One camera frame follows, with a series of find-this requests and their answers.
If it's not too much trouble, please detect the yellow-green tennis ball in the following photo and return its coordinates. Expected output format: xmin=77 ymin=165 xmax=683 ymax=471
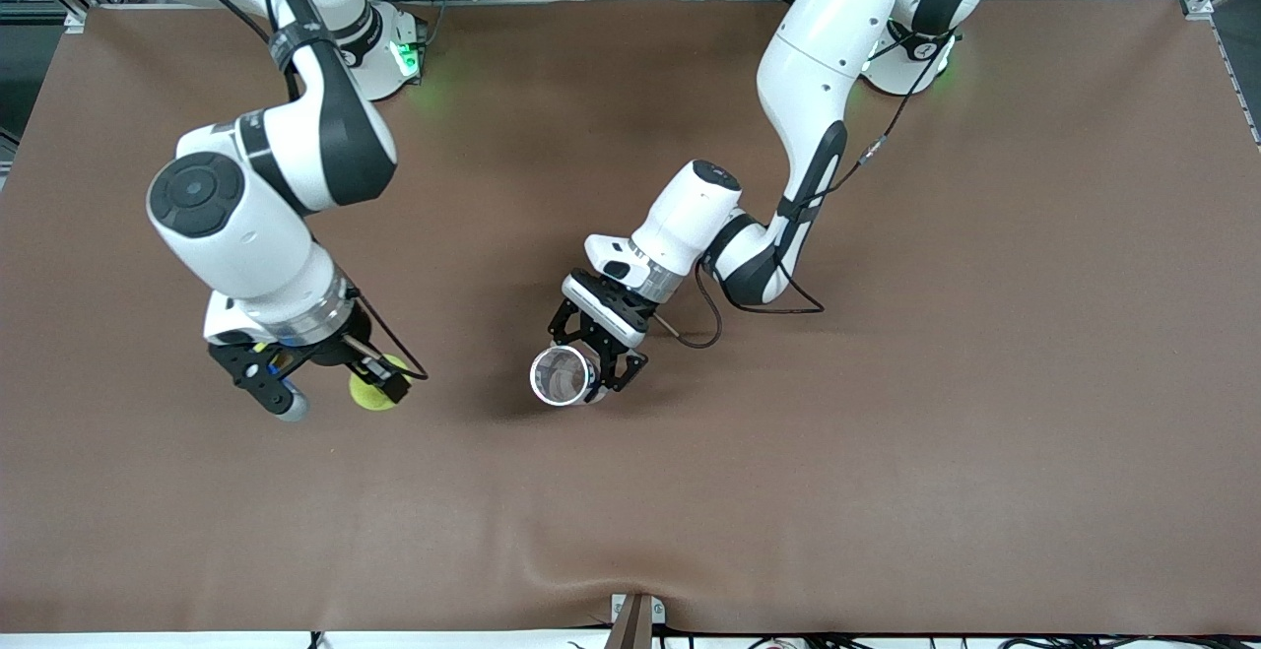
xmin=349 ymin=354 xmax=410 ymax=412

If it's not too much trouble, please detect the white tennis ball can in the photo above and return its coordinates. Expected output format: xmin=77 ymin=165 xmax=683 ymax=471
xmin=530 ymin=344 xmax=604 ymax=408

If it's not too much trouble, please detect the brown table mat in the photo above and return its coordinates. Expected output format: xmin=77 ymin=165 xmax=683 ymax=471
xmin=0 ymin=0 xmax=1261 ymax=635

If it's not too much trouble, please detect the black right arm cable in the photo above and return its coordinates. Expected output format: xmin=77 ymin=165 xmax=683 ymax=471
xmin=138 ymin=0 xmax=430 ymax=381

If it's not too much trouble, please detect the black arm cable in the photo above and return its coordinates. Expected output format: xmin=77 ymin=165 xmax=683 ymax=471
xmin=655 ymin=29 xmax=962 ymax=350
xmin=138 ymin=0 xmax=430 ymax=381

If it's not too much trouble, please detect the metal clamp bracket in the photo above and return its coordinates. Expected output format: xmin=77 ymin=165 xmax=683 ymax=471
xmin=611 ymin=593 xmax=667 ymax=625

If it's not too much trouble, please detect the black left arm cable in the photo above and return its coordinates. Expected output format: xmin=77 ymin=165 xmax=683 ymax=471
xmin=655 ymin=29 xmax=962 ymax=350

